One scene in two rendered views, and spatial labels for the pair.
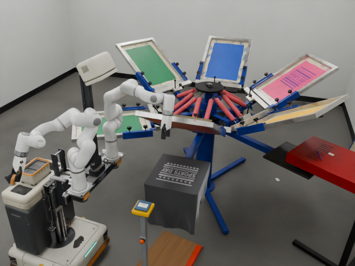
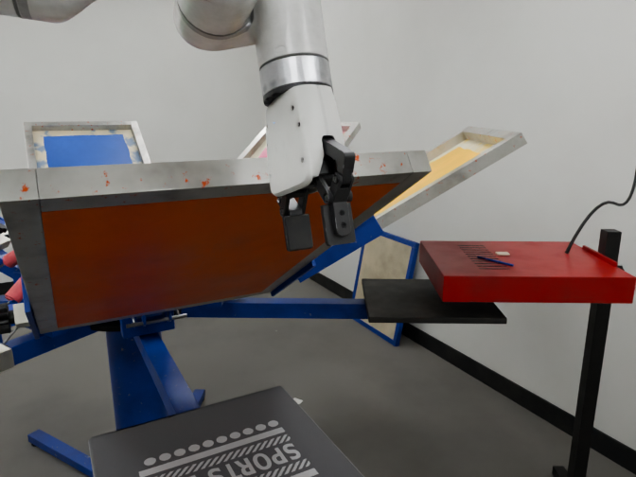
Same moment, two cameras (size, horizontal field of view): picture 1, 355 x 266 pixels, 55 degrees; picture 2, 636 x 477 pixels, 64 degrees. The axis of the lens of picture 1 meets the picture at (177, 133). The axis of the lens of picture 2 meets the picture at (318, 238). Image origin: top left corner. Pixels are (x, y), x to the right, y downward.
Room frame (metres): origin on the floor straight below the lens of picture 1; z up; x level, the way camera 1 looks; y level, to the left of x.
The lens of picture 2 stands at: (1.64, 0.45, 1.62)
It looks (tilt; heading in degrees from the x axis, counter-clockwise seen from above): 14 degrees down; 315
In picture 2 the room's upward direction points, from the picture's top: straight up
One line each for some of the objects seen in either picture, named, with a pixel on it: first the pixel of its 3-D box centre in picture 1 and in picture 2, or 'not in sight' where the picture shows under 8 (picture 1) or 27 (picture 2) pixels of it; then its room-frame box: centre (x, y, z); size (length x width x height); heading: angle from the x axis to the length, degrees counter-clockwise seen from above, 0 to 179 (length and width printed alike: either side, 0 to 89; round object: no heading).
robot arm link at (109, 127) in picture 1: (111, 130); not in sight; (2.31, 0.51, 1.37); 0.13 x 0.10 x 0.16; 155
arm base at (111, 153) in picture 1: (110, 147); not in sight; (2.30, 0.53, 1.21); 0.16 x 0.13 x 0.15; 70
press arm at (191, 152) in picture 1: (193, 149); (169, 382); (2.84, -0.16, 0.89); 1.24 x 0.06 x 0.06; 164
